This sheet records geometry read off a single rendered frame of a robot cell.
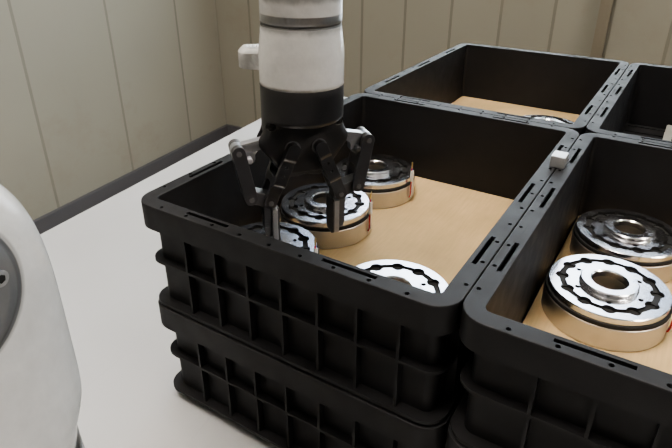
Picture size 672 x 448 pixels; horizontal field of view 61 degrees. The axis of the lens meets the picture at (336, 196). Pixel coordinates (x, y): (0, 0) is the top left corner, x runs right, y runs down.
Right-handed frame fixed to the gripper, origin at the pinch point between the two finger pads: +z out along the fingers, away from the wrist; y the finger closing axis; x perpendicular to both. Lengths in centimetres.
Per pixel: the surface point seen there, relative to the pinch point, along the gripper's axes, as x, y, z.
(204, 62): 243, 15, 39
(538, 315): -15.0, 17.8, 4.8
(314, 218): 3.7, 2.2, 2.0
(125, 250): 31.1, -19.4, 18.2
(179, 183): 1.7, -11.5, -4.8
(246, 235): -9.7, -7.3, -4.9
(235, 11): 244, 32, 15
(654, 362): -23.1, 23.0, 4.7
